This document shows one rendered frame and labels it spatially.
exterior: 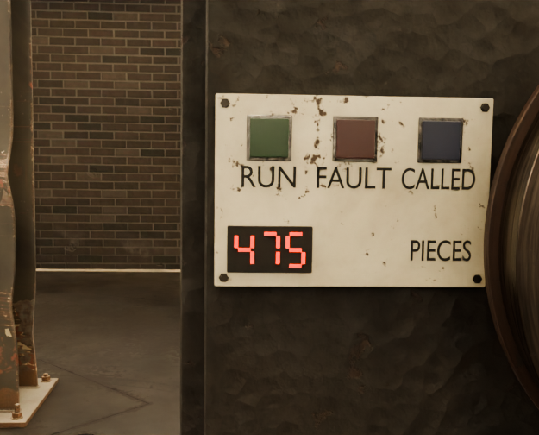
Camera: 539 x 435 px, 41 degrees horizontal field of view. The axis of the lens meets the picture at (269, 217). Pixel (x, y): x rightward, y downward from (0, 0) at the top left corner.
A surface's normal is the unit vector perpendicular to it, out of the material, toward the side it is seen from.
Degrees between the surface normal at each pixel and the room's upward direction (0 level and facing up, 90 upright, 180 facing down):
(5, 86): 90
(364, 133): 90
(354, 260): 90
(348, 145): 90
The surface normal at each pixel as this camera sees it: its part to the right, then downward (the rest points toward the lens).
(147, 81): 0.05, 0.11
